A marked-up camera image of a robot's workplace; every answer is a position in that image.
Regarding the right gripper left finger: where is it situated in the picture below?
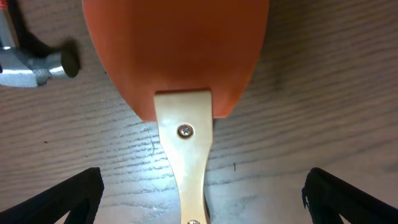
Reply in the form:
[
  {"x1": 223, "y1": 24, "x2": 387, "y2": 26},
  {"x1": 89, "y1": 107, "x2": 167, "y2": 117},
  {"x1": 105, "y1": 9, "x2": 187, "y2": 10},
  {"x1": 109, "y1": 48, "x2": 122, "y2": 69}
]
[{"x1": 1, "y1": 167, "x2": 104, "y2": 224}]

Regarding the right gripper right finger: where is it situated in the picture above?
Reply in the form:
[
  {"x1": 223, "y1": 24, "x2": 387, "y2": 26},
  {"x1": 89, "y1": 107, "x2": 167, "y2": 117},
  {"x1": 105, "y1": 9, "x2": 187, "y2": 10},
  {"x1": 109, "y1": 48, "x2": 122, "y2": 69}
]
[{"x1": 302, "y1": 167, "x2": 397, "y2": 224}]

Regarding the steel claw hammer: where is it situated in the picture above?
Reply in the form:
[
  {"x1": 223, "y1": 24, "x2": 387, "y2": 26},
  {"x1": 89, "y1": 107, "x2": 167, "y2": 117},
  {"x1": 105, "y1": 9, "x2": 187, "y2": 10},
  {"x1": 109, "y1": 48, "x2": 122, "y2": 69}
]
[{"x1": 1, "y1": 1, "x2": 80, "y2": 88}]

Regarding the orange scraper wooden handle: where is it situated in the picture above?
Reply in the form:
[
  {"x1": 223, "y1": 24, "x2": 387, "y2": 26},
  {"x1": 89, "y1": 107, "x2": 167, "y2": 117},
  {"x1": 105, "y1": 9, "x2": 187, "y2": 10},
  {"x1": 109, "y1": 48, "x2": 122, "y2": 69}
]
[{"x1": 82, "y1": 0, "x2": 269, "y2": 223}]

